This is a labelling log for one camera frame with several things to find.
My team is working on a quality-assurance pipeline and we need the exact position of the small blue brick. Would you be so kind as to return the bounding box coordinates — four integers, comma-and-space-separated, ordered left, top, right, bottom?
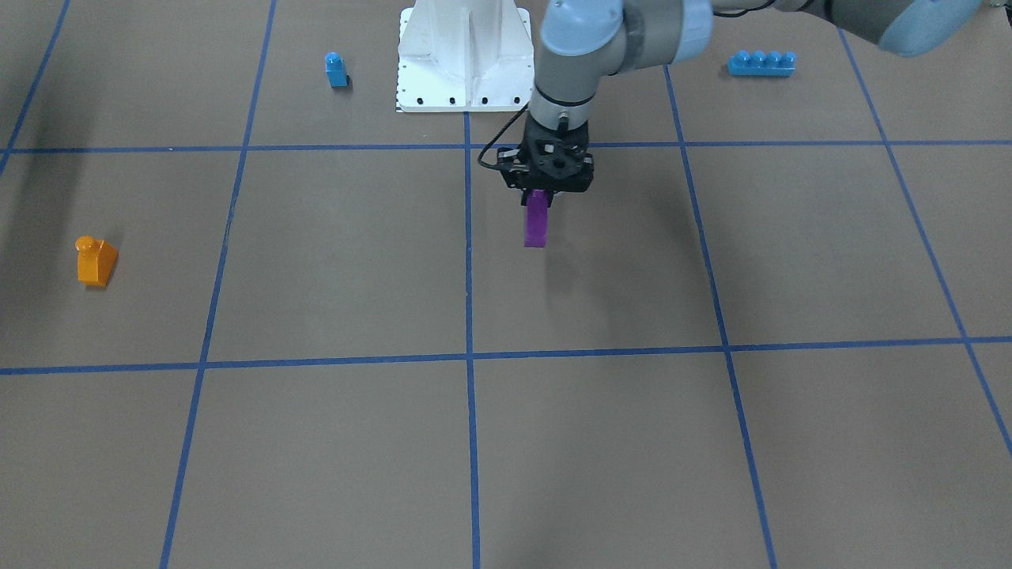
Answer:
324, 51, 349, 88

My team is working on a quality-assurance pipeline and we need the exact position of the purple trapezoid block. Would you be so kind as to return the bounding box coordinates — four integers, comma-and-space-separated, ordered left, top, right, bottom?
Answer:
524, 190, 549, 248

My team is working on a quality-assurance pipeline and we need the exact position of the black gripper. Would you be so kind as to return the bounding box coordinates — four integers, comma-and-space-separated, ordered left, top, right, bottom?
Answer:
498, 118, 595, 209

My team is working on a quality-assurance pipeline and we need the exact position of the orange trapezoid block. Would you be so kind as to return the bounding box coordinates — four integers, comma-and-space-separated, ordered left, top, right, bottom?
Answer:
74, 235, 119, 288

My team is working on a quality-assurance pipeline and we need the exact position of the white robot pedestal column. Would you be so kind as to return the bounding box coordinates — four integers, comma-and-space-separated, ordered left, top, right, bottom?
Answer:
398, 0, 546, 88

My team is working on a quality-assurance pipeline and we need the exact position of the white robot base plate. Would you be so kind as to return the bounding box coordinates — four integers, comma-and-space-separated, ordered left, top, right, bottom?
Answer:
395, 6, 539, 114

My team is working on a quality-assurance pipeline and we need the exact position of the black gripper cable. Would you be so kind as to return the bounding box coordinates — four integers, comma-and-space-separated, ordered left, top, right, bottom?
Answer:
476, 107, 531, 171

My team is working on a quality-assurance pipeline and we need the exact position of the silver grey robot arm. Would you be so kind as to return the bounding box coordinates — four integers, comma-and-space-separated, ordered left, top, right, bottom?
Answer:
491, 1, 979, 208

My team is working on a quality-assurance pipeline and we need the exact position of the long blue stud brick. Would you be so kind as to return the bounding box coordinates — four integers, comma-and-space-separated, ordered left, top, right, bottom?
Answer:
726, 50, 798, 77

